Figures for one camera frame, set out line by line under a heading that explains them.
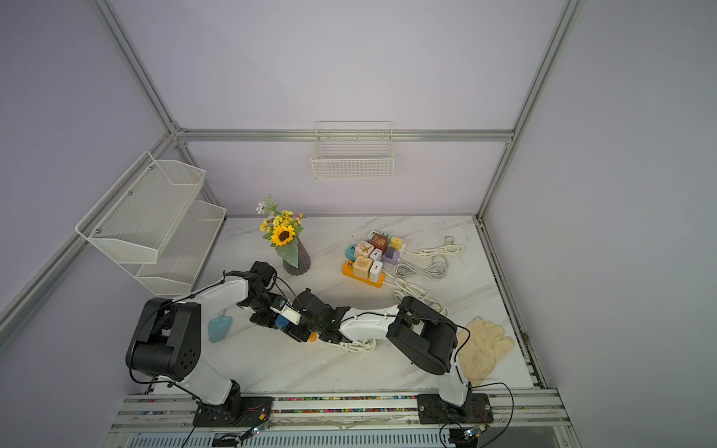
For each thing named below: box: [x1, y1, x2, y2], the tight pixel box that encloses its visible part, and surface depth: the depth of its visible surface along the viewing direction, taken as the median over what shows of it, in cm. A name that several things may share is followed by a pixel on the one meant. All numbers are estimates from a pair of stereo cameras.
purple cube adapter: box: [380, 246, 401, 266], surface depth 106 cm
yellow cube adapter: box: [391, 236, 404, 252], surface depth 106 cm
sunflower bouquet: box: [255, 194, 304, 268], surface depth 84 cm
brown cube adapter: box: [370, 233, 390, 252], surface depth 103 cm
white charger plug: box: [369, 260, 383, 283], surface depth 97 cm
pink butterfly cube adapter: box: [354, 239, 375, 259], surface depth 100 cm
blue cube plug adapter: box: [274, 314, 290, 329], surface depth 78 cm
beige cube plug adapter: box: [352, 254, 373, 280], surface depth 97 cm
